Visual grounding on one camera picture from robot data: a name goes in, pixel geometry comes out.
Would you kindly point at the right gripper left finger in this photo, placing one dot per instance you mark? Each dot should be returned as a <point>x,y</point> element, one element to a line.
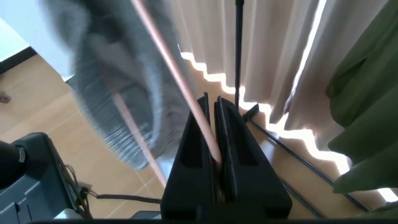
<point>189,180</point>

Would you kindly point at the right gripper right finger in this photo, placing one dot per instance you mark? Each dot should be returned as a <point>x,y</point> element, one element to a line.
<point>255,186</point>

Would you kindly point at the pink clothes hanger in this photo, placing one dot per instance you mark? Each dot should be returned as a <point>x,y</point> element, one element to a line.
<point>206,137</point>

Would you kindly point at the pale grey shorts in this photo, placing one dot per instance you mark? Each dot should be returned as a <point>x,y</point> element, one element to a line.
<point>124,62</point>

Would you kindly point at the green long-sleeved shirt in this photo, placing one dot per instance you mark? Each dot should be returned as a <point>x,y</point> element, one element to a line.
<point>367,93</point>

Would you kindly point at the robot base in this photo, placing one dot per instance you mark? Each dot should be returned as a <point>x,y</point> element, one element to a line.
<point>37,180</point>

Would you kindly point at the black clothes rack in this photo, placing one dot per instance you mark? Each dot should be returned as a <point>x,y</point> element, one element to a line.
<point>238,46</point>

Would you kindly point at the beige curtain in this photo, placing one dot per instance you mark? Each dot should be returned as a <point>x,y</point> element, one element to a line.
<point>273,46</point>

